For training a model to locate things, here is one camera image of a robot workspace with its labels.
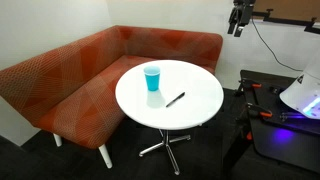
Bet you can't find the black wall cable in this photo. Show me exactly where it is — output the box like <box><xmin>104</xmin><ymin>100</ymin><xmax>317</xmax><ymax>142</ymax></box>
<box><xmin>251</xmin><ymin>19</ymin><xmax>304</xmax><ymax>73</ymax></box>

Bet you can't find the black pen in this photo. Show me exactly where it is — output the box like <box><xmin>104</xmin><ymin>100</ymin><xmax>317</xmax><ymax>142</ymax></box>
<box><xmin>165</xmin><ymin>91</ymin><xmax>186</xmax><ymax>109</ymax></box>

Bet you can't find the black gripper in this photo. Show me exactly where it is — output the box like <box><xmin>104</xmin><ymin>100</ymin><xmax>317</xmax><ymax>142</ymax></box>
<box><xmin>227</xmin><ymin>0</ymin><xmax>257</xmax><ymax>38</ymax></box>

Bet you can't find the brown wall board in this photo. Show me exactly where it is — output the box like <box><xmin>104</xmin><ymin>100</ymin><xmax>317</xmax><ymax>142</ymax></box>
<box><xmin>253</xmin><ymin>0</ymin><xmax>320</xmax><ymax>23</ymax></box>

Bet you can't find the black mounting rail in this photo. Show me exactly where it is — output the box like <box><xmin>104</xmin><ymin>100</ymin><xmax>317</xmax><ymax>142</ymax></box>
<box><xmin>251</xmin><ymin>8</ymin><xmax>320</xmax><ymax>35</ymax></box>

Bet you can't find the light blue plastic cup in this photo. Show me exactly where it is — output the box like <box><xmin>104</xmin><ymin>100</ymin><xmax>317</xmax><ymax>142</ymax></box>
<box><xmin>143</xmin><ymin>65</ymin><xmax>162</xmax><ymax>92</ymax></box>

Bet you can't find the orange patterned corner sofa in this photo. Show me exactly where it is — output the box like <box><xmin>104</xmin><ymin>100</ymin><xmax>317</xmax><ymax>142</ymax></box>
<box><xmin>0</xmin><ymin>24</ymin><xmax>224</xmax><ymax>170</ymax></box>

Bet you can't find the round white pedestal table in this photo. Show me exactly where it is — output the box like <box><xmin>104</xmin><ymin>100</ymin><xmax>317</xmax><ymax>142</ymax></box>
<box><xmin>114</xmin><ymin>59</ymin><xmax>225</xmax><ymax>177</ymax></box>

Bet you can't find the black robot cart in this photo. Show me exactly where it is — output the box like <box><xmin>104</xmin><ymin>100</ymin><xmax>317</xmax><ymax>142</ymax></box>
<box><xmin>239</xmin><ymin>69</ymin><xmax>320</xmax><ymax>175</ymax></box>

